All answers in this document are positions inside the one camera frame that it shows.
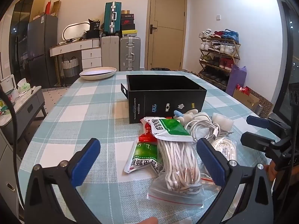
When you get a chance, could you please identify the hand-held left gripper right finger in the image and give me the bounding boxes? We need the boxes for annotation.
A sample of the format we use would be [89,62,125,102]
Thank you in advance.
[196,138,274,224]

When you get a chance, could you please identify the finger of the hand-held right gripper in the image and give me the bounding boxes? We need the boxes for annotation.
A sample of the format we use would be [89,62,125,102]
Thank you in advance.
[240,132,281,153]
[246,115,291,137]

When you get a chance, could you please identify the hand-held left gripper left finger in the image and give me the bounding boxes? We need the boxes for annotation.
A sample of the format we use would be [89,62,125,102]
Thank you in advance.
[24,138,101,224]

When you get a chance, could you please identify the bagged white rope bundle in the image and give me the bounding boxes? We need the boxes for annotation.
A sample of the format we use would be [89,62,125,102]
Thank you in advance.
[148,139,206,206]

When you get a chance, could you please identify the white charging cable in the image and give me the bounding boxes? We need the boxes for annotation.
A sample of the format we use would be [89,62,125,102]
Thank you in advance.
[184,113,234,141]

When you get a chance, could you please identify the white foam block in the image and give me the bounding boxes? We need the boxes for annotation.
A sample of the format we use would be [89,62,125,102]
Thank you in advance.
[211,113,235,131]

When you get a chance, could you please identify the white plush toy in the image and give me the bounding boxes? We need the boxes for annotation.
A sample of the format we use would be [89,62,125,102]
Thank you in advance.
[173,110,211,125]

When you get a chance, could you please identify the green white medicine packet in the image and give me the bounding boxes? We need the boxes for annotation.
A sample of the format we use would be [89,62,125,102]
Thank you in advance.
[124,141,164,174]
[140,117,194,143]

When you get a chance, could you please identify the red candy packet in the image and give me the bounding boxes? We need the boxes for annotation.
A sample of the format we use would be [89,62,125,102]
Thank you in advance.
[138,124,157,144]

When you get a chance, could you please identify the black cardboard box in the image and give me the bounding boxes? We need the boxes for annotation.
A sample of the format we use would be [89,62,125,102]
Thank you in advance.
[121,74,208,125]

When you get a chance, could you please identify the person's right hand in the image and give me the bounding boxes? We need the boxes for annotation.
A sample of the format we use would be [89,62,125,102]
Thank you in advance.
[264,164,278,182]

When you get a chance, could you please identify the person's left hand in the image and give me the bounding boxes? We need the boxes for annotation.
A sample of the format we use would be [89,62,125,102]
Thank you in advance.
[134,217,160,224]

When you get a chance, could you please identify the open brown cardboard box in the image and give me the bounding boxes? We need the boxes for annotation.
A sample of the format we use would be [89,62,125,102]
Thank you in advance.
[233,87,273,118]

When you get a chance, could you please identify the red snack packets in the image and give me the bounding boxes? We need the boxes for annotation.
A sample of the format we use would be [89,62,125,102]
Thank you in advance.
[236,84,252,96]

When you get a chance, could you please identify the purple bag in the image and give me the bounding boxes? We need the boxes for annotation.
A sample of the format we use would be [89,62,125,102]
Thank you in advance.
[225,65,247,96]

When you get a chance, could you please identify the gold shoe rack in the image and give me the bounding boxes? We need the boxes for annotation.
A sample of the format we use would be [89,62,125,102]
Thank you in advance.
[198,29,241,90]

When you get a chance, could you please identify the black framed window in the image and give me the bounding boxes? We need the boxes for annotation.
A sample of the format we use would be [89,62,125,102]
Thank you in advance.
[272,0,299,122]

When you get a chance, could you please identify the grey low cabinet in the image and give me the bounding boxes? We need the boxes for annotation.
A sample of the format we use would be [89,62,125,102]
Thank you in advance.
[0,131,24,216]

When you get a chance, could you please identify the grey side table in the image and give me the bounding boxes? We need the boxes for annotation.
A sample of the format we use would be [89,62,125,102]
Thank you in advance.
[0,87,47,145]

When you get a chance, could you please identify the white oval plate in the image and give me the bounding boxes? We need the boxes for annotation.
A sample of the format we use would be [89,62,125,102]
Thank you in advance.
[79,67,117,81]

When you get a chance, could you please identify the collection of shoes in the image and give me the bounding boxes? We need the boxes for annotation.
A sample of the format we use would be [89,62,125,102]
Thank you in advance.
[199,29,240,87]

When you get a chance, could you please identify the woven laundry basket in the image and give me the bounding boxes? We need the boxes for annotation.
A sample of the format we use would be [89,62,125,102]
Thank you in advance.
[61,57,80,86]

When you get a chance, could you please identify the green white tissue pack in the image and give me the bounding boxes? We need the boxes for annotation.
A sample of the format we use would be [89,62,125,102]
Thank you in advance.
[17,78,31,93]

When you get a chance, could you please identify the pile of small packets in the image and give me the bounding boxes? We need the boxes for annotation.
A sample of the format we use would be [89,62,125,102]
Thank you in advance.
[0,97,13,118]

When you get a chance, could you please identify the white vanity desk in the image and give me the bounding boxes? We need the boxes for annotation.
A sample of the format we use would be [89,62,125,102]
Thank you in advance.
[50,38,102,71]

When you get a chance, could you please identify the white small appliance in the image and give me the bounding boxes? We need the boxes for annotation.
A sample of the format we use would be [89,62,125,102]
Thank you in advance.
[0,75,16,94]

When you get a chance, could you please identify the beige suitcase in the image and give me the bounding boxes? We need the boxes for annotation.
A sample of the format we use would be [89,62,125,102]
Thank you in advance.
[100,35,120,69]

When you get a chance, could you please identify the silver suitcase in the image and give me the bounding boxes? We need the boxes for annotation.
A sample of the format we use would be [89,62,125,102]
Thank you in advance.
[119,37,141,71]

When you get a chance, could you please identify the grey refrigerator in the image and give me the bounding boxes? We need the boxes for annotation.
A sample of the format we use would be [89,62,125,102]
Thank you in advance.
[27,14,58,88]

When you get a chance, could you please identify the beige door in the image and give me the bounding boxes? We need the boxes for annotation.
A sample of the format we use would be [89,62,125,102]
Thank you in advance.
[144,0,187,71]

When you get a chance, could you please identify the oval white mirror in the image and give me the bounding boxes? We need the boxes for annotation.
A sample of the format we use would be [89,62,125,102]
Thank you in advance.
[63,21,91,41]

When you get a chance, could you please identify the black paper bag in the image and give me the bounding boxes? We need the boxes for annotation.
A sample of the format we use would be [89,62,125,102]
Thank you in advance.
[89,19,101,31]

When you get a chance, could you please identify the teal suitcase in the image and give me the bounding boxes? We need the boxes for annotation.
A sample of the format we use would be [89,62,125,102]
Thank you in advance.
[103,2,122,36]

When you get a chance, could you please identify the flat brown cardboard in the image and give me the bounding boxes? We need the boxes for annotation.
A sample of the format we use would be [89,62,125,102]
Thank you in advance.
[51,0,62,17]

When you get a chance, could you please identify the black cable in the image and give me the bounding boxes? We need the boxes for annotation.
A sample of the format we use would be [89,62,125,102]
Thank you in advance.
[0,84,27,211]

